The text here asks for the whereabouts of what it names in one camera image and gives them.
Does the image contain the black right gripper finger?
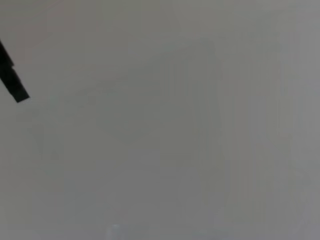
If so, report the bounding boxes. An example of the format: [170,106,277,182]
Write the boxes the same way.
[0,39,31,103]

